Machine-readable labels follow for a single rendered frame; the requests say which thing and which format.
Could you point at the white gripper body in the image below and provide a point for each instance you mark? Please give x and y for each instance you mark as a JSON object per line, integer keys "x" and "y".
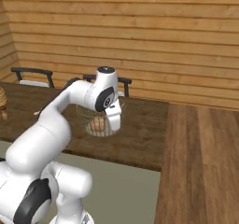
{"x": 114, "y": 119}

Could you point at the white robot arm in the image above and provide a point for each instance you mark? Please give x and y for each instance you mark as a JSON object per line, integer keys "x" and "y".
{"x": 46, "y": 134}

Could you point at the brown bread loaf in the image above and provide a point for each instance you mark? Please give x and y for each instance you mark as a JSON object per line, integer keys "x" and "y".
{"x": 97, "y": 124}

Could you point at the black chair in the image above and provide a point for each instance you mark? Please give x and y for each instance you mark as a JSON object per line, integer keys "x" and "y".
{"x": 123, "y": 84}
{"x": 31, "y": 75}

